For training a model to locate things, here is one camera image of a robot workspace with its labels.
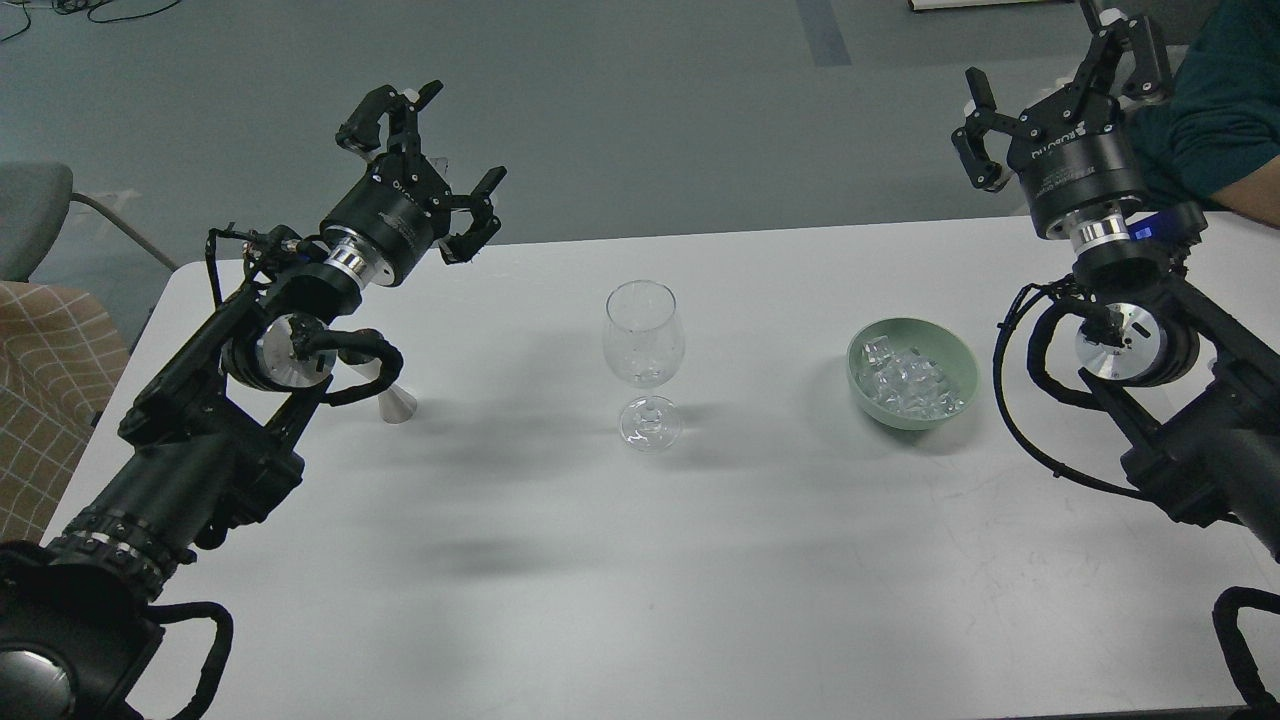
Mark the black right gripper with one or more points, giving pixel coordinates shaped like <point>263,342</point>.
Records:
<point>1081,158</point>

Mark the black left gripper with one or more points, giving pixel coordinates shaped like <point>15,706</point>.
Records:
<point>402,206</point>

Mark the steel cocktail jigger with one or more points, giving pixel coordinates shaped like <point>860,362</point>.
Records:
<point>396,405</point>

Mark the clear ice cubes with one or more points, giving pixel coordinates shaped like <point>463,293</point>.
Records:
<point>905,382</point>

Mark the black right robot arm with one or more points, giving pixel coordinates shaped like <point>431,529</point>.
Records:
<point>1125,333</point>

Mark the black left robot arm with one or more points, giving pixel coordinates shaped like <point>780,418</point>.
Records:
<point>214,433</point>

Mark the clear wine glass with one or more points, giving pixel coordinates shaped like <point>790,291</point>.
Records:
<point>644,346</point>

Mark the person in teal sweater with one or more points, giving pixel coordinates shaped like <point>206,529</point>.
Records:
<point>1216,141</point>

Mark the green bowl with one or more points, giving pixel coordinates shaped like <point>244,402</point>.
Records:
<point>954,357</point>

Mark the grey chair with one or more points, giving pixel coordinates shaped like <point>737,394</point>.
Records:
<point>35,201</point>

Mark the checkered beige cloth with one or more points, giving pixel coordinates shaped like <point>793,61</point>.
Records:
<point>61,357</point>

